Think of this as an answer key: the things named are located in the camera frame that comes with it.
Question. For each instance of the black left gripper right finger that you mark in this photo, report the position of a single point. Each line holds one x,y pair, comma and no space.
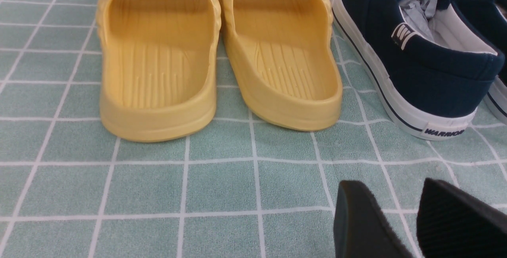
453,224

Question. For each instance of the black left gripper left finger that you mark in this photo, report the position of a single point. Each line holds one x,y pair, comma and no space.
361,229

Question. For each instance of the navy slip-on shoe left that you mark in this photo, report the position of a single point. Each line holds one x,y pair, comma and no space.
429,63

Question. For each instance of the green checked cloth mat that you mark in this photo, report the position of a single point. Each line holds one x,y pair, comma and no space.
238,188

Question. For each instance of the yellow slide slipper right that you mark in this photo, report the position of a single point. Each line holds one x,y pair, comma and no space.
280,52

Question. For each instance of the yellow slide slipper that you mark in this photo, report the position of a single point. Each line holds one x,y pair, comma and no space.
159,67
280,52

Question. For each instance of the yellow slide slipper left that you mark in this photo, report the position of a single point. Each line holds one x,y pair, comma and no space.
159,67

